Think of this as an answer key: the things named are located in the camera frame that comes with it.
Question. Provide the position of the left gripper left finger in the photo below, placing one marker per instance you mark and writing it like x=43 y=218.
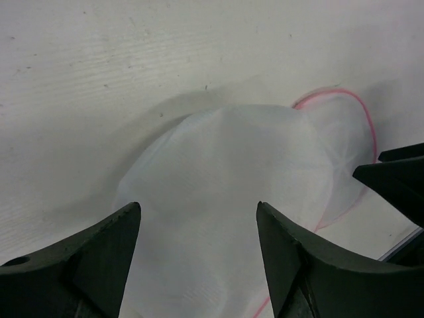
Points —
x=83 y=275

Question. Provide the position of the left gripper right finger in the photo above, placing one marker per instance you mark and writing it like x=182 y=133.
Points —
x=309 y=276

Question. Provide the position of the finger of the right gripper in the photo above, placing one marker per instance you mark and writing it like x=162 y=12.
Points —
x=403 y=153
x=399 y=182

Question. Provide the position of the white mesh laundry bag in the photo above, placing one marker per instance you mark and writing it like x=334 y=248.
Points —
x=198 y=186

